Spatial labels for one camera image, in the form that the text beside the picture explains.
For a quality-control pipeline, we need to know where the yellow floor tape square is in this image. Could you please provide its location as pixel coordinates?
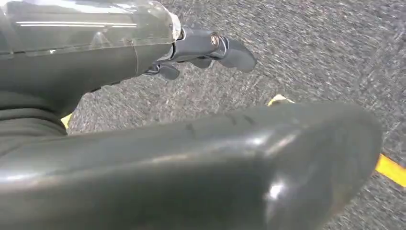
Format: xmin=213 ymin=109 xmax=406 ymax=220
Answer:
xmin=60 ymin=94 xmax=406 ymax=188

